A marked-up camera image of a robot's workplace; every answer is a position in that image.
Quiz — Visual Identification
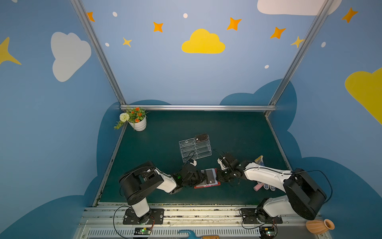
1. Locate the red card holder wallet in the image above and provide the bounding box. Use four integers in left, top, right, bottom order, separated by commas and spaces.
194, 168, 221, 189

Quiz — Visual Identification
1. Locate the clear acrylic card organizer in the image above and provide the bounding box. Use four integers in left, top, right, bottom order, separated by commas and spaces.
179, 137, 212, 163

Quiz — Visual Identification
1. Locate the dark grey credit card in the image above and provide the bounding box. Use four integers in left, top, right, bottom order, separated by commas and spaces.
195, 133, 209, 142

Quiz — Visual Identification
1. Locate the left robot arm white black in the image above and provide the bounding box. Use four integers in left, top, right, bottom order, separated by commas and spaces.
118, 161, 207, 219

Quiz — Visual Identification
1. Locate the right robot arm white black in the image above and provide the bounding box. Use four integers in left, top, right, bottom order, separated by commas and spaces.
217, 153, 327, 223

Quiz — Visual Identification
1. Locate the right green circuit board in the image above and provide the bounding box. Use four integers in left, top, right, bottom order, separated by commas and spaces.
259, 227, 277, 239

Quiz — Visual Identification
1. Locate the green circuit board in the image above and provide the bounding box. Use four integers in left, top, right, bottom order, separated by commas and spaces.
134, 228, 152, 237
259, 227, 277, 239

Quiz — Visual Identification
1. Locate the left green circuit board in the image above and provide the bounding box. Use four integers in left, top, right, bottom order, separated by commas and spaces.
134, 228, 152, 237

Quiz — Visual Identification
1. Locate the white pot with flowers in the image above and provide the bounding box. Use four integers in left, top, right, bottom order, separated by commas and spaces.
113, 107, 147, 131

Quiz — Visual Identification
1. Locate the terracotta clay vase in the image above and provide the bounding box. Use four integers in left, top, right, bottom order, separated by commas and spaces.
305, 219, 335, 235

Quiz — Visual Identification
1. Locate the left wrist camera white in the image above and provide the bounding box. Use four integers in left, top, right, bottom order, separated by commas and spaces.
189, 160, 197, 166

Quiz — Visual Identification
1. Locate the aluminium rail front frame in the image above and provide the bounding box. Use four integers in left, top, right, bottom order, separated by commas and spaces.
73, 204, 331, 239

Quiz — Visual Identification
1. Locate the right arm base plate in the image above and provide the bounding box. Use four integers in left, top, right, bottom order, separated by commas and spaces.
239, 208, 283, 224

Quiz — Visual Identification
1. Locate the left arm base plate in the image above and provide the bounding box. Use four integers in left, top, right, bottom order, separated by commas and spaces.
122, 208, 164, 225

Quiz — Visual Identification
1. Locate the teal handled tool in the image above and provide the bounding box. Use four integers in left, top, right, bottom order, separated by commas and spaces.
178, 230, 220, 239

